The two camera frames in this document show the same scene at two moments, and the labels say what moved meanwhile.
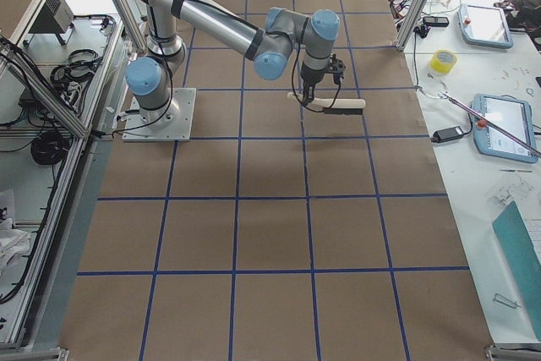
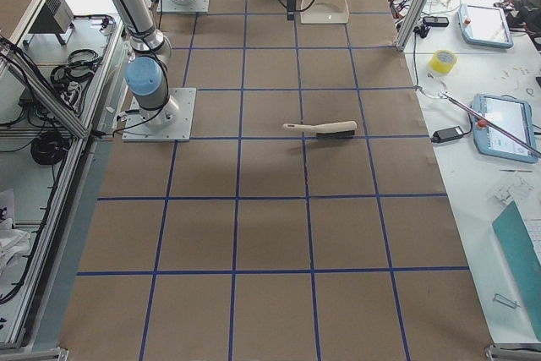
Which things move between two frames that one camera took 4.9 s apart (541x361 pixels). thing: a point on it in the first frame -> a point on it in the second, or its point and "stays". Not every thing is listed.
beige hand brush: (336, 106) -> (332, 130)
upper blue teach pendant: (484, 25) stays
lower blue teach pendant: (513, 116) stays
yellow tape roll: (443, 61) stays
